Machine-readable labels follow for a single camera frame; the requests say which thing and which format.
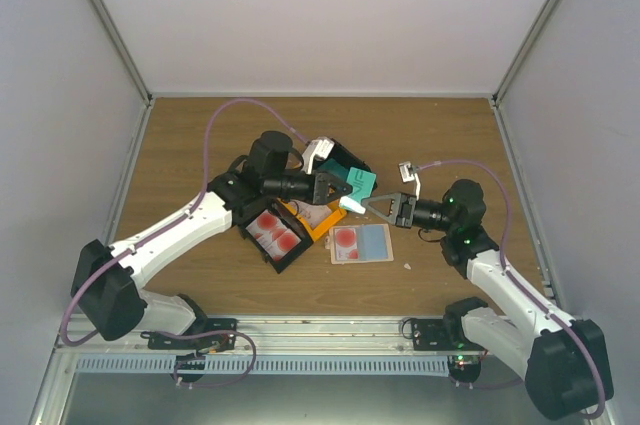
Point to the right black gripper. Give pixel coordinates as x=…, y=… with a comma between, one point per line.
x=401, y=205

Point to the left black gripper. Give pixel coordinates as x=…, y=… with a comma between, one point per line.
x=321, y=183

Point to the orange bin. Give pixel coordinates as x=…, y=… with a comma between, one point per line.
x=338, y=214

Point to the teal VIP card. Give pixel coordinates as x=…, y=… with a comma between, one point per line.
x=362, y=183

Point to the white pink cards stack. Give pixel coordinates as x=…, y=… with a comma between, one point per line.
x=313, y=215

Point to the black bin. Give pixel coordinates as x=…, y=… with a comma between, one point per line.
x=345, y=157
x=275, y=207

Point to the red white circle card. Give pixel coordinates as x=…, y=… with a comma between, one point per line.
x=345, y=242

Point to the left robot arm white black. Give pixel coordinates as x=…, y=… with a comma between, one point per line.
x=110, y=280

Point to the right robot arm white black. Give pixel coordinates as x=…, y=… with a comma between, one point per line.
x=562, y=360

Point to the teal cards stack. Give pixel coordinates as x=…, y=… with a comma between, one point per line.
x=335, y=168

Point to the red white cards stack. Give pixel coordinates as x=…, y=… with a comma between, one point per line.
x=273, y=236

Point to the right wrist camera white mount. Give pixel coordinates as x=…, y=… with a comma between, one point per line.
x=409, y=174

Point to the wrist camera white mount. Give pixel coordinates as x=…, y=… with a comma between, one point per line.
x=317, y=149
x=409, y=174

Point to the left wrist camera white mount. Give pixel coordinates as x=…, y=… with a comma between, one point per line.
x=317, y=149

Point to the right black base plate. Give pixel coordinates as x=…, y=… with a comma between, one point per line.
x=430, y=332

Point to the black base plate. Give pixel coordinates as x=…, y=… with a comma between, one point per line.
x=430, y=332
x=203, y=334

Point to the aluminium rail frame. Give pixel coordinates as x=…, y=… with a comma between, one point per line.
x=339, y=335

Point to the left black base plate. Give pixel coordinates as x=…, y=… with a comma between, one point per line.
x=203, y=334

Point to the grey slotted cable duct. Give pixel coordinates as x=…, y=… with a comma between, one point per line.
x=269, y=365

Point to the right aluminium corner post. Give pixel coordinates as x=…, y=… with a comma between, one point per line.
x=532, y=36

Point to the aluminium corner post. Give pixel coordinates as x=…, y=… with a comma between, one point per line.
x=532, y=36
x=113, y=34

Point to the left aluminium corner post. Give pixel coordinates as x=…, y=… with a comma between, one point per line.
x=113, y=34

